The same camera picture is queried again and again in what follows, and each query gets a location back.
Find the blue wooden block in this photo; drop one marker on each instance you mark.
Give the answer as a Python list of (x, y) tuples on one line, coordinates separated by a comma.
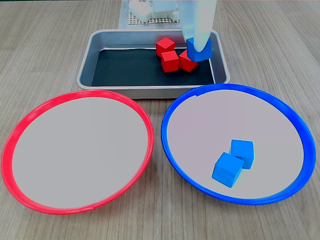
[(243, 150), (200, 56), (226, 171)]

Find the red wooden block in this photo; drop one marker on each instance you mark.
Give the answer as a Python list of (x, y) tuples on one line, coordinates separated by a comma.
[(165, 45), (187, 63), (170, 62)]

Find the black tray liner mat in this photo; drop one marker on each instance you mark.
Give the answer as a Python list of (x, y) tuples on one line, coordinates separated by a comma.
[(125, 67)]

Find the silver metal tray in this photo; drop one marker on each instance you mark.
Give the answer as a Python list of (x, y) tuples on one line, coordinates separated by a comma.
[(100, 42)]

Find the white mesh anti-slip mat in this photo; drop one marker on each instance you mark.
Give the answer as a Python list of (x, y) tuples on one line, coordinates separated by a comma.
[(160, 21)]

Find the blue-rimmed white dish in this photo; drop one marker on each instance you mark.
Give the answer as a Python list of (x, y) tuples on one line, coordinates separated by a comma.
[(207, 120)]

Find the red-rimmed white dish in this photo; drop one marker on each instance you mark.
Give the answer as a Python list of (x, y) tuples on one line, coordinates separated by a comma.
[(77, 152)]

